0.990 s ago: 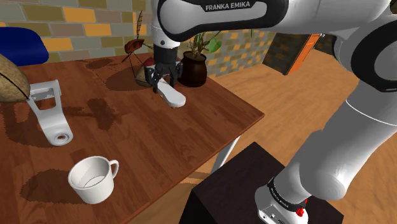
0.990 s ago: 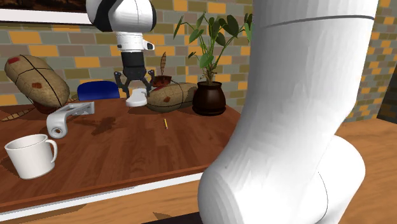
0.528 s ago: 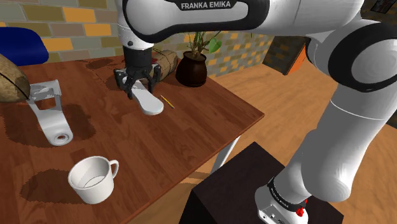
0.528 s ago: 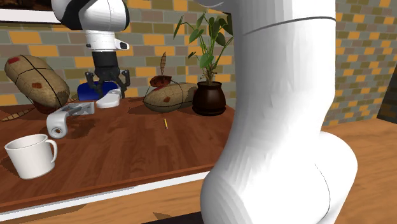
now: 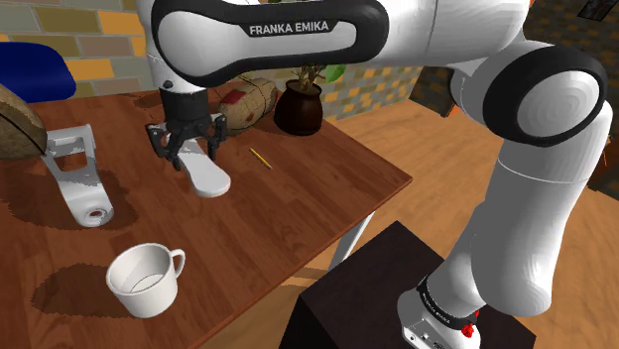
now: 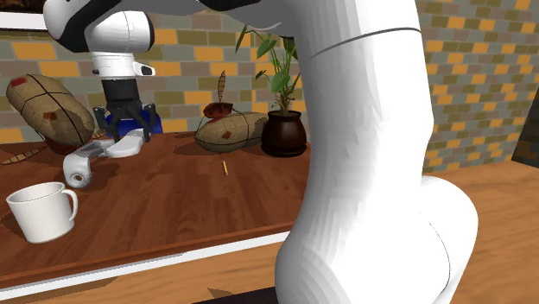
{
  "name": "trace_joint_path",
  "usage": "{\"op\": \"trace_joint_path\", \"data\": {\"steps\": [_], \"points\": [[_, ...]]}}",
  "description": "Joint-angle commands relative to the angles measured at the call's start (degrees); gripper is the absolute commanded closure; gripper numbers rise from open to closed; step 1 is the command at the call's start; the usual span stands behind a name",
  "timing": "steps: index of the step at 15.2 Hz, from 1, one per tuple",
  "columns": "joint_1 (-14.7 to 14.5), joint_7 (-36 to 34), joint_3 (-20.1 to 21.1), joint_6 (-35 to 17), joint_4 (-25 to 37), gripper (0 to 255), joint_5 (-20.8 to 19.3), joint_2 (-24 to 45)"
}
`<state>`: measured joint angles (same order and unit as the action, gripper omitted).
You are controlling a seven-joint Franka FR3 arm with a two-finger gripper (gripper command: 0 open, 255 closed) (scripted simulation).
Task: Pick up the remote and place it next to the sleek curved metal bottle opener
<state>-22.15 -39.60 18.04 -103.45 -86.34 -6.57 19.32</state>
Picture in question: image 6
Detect red brown feather ornament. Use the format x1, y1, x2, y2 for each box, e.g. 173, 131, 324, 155
202, 70, 234, 120
1, 133, 87, 166

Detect blue bowl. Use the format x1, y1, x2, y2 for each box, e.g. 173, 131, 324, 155
104, 106, 164, 136

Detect large brown patched oval figure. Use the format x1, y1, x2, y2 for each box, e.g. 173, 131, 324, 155
5, 74, 96, 149

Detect brown wooden table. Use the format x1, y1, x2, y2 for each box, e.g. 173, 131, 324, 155
0, 130, 314, 301

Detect potted green plant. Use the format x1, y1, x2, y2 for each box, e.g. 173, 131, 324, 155
234, 24, 309, 159

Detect white mug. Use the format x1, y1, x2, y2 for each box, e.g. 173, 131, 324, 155
5, 180, 79, 244

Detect small brown patched oval figure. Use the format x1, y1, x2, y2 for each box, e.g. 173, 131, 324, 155
193, 111, 270, 154

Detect white handheld device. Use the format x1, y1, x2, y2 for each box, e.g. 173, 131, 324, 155
62, 129, 147, 189

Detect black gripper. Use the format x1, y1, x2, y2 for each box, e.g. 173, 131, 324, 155
92, 78, 158, 143

